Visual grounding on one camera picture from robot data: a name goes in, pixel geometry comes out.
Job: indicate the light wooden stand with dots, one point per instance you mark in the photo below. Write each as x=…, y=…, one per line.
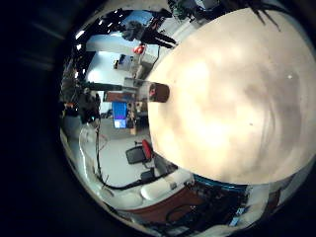
x=133, y=126

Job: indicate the blue computer monitor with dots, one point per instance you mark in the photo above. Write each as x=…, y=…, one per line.
x=119, y=115

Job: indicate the black office chair red back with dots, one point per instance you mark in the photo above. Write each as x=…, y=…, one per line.
x=136, y=154

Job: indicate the red-brown framed board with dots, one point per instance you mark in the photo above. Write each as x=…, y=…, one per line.
x=115, y=97

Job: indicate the small red object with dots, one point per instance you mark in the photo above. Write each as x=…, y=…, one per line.
x=139, y=49

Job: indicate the red-brown base board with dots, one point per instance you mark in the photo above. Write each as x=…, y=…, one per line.
x=164, y=205

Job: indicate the teal lit control box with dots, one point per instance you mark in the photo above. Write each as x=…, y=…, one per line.
x=217, y=184

